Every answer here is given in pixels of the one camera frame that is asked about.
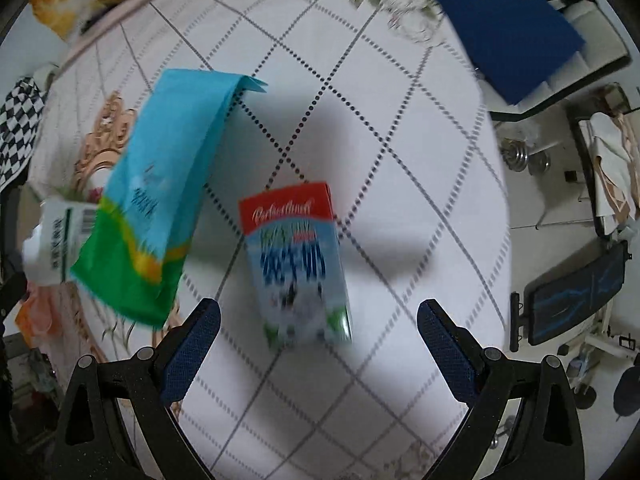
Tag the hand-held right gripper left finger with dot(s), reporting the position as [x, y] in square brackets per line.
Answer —
[192, 345]

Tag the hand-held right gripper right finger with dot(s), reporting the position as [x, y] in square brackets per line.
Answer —
[450, 355]

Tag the small milk carton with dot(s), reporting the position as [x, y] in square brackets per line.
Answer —
[295, 270]

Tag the black and blue weight bench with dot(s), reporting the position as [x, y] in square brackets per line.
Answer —
[575, 300]

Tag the blue and green packet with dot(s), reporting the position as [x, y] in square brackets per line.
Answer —
[165, 185]

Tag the orange plastic bag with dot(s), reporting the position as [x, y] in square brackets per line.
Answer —
[32, 312]

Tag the green and white medicine box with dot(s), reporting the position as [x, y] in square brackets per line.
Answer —
[57, 240]

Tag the table with patterned cloth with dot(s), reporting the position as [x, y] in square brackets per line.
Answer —
[375, 160]

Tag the metal dumbbell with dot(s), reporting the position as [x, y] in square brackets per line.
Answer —
[525, 155]

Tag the beige cloth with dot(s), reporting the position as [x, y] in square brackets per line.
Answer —
[615, 160]

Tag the black and white checkered cloth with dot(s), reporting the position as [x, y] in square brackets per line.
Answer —
[17, 130]

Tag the blue cushion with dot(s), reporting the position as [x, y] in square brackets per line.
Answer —
[500, 25]

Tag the yellow snack bag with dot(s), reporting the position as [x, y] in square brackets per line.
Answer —
[60, 7]

